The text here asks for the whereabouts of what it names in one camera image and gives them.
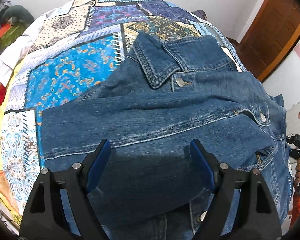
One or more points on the patchwork printed blanket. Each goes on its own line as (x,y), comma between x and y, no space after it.
(65,75)

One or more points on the blue denim jacket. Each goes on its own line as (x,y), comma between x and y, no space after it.
(152,110)

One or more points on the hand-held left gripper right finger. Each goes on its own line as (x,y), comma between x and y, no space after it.
(198,157)

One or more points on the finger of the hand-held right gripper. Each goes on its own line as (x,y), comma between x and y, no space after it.
(298,141)

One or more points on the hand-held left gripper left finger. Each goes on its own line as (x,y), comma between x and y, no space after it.
(103,155)

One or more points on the brown wooden door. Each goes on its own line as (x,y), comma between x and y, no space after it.
(272,30)

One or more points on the grey cloth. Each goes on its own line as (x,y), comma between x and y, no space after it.
(199,14)

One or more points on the white shirt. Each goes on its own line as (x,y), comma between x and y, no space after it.
(15,52)

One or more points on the white stickered case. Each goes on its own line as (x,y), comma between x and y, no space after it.
(298,115)

